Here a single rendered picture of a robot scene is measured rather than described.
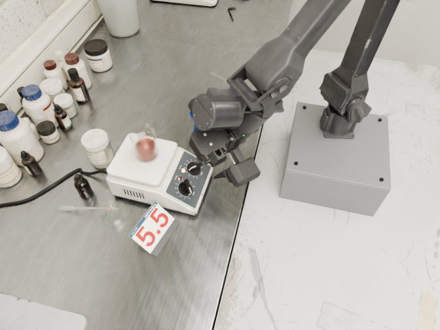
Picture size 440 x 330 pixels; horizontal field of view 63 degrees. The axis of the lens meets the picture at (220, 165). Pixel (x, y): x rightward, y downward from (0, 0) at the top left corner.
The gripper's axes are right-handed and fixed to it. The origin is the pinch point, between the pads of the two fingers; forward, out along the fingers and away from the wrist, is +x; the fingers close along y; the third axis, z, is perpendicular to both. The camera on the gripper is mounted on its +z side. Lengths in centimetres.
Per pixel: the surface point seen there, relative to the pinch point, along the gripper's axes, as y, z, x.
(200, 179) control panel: 2.5, -0.7, 9.6
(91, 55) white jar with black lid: -48, -2, 29
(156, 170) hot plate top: -2.8, 8.2, 9.1
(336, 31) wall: -48, -141, 34
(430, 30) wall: -21, -164, 6
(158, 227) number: 7.5, 11.4, 13.9
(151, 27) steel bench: -58, -29, 31
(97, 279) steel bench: 10.9, 25.3, 18.9
